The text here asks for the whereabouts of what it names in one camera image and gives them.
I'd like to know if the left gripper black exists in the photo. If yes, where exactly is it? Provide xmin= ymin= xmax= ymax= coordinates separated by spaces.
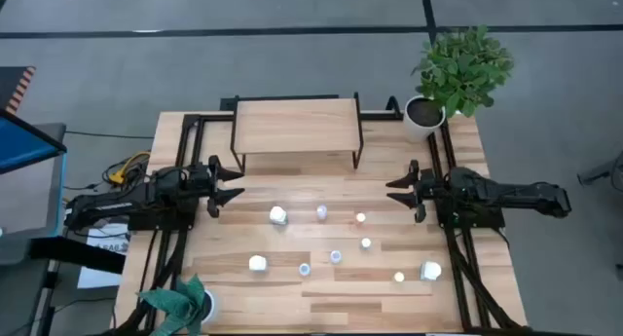
xmin=187 ymin=155 xmax=246 ymax=219

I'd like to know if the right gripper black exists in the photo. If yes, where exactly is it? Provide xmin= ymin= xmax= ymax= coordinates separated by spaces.
xmin=385 ymin=159 xmax=442 ymax=224

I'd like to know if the small teal plant white pot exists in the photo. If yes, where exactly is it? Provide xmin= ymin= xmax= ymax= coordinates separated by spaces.
xmin=137 ymin=274 xmax=219 ymax=336

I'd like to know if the leafy green plant white pot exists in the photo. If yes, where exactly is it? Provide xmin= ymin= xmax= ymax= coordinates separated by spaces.
xmin=402 ymin=23 xmax=516 ymax=144

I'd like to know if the white printed paper sheet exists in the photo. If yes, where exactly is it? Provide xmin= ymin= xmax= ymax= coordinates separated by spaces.
xmin=76 ymin=222 xmax=131 ymax=289

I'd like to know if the black metal beam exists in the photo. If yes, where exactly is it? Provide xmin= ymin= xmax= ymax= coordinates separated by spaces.
xmin=28 ymin=236 xmax=127 ymax=275

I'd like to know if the grey chair base leg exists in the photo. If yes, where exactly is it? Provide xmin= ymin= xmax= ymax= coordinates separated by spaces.
xmin=577 ymin=150 xmax=623 ymax=187

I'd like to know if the grey panel blue edge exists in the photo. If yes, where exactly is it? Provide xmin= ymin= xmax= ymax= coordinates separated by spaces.
xmin=0 ymin=153 xmax=68 ymax=240

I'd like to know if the monitor with blue screen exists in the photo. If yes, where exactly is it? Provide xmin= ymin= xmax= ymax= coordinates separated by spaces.
xmin=0 ymin=109 xmax=68 ymax=175

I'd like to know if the black mat orange striped edge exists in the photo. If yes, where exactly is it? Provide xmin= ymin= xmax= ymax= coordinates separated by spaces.
xmin=0 ymin=65 xmax=37 ymax=116

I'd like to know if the black aluminium frame strut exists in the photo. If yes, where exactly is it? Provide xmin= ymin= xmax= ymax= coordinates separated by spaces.
xmin=114 ymin=112 xmax=208 ymax=336
xmin=426 ymin=116 xmax=531 ymax=336

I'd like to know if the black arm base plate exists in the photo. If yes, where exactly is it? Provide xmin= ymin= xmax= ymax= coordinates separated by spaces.
xmin=127 ymin=213 xmax=196 ymax=233
xmin=436 ymin=208 xmax=507 ymax=230

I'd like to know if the black tubular bracket frame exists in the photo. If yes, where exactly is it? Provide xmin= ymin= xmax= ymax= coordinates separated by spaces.
xmin=385 ymin=95 xmax=406 ymax=122

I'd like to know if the wooden shelf black metal frame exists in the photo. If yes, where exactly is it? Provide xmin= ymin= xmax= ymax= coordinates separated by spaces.
xmin=229 ymin=92 xmax=365 ymax=174

